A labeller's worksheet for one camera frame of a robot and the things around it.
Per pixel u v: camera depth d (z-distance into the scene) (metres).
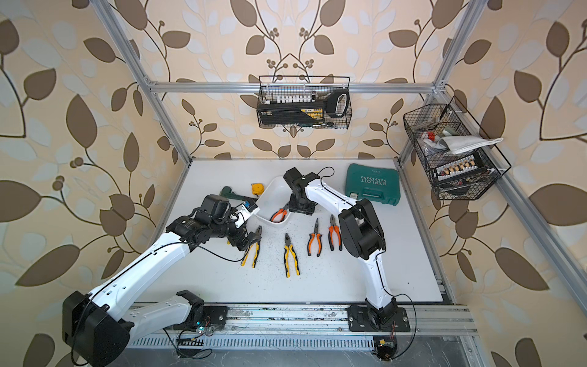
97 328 0.37
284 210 0.99
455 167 0.68
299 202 0.81
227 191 1.07
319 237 0.93
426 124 0.84
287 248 0.89
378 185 1.05
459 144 0.64
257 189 1.08
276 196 1.07
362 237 0.54
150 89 0.93
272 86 0.91
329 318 0.75
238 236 0.68
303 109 0.81
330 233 0.94
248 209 0.68
